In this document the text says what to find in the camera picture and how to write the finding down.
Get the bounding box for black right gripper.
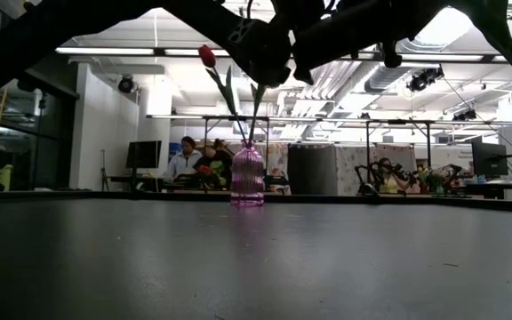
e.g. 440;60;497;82
291;6;403;86

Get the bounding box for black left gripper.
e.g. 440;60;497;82
222;15;293;89

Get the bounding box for red artificial tulip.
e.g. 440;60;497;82
247;83;267;147
197;44;247;147

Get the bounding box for black artificial tulip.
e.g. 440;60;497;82
449;0;512;110

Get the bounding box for pink ribbed glass vase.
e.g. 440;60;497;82
229;141;265;208

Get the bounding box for ceiling light strip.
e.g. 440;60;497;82
54;46;156;56
400;53;512;62
164;48;231;58

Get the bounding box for black ceiling spotlights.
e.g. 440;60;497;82
408;65;445;93

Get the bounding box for floral cloth partition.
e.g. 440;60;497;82
336;144;418;196

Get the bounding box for black divider panel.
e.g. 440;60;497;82
287;142;338;196

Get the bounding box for person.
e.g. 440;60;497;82
373;157;412;195
162;135;206;184
193;138;235;188

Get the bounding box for dark background monitor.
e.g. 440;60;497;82
125;140;163;190
471;140;509;178

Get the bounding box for thin black stand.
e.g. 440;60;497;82
99;148;109;192

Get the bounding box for yellow green plastic object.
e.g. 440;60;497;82
0;164;15;192

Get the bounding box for black metal frame rack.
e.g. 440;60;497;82
147;113;512;170

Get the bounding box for black table frame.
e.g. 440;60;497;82
0;188;512;213

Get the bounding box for round black wall speaker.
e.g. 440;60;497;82
117;75;135;94

